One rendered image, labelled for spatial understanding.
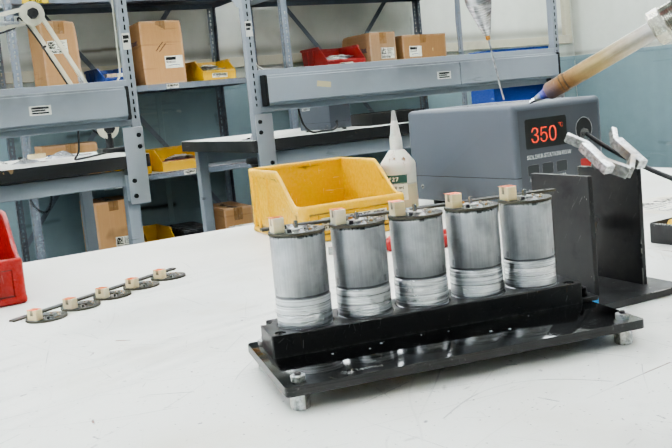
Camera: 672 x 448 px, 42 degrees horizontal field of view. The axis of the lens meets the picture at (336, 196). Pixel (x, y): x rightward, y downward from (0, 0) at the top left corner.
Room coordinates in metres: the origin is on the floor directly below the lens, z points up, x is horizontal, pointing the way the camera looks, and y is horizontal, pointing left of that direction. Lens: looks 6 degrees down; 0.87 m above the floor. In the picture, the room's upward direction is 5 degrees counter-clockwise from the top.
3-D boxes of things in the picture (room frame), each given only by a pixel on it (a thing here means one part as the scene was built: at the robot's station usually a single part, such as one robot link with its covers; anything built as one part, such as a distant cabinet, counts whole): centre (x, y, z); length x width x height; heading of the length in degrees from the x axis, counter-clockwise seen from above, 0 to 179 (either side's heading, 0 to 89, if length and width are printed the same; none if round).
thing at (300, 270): (0.38, 0.02, 0.79); 0.02 x 0.02 x 0.05
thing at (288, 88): (3.22, -0.36, 0.90); 1.30 x 0.06 x 0.12; 119
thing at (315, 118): (3.19, 0.01, 0.80); 0.15 x 0.12 x 0.10; 48
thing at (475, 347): (0.38, -0.04, 0.76); 0.16 x 0.07 x 0.01; 107
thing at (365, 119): (3.35, -0.23, 0.77); 0.24 x 0.16 x 0.04; 118
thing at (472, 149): (0.86, -0.17, 0.80); 0.15 x 0.12 x 0.10; 32
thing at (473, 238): (0.40, -0.06, 0.79); 0.02 x 0.02 x 0.05
